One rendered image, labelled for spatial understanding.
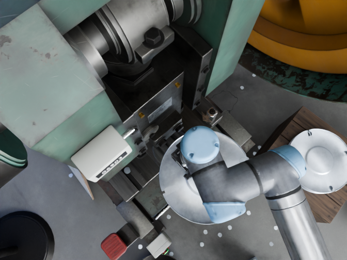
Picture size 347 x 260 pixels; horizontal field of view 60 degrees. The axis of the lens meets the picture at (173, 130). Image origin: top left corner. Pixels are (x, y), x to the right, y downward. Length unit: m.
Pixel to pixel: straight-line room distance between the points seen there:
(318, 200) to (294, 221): 0.87
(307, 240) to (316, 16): 0.46
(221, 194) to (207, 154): 0.08
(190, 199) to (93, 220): 0.92
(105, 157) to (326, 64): 0.53
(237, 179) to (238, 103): 1.30
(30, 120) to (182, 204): 0.69
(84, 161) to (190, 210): 0.58
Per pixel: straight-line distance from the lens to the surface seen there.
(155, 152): 0.96
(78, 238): 1.81
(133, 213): 1.09
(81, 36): 0.43
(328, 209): 1.54
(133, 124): 0.52
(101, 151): 0.41
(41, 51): 0.31
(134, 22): 0.40
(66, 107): 0.33
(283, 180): 0.64
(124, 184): 1.04
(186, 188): 0.95
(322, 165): 1.51
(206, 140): 0.59
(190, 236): 1.74
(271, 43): 0.83
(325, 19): 0.74
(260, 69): 0.90
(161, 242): 1.11
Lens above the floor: 1.73
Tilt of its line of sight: 75 degrees down
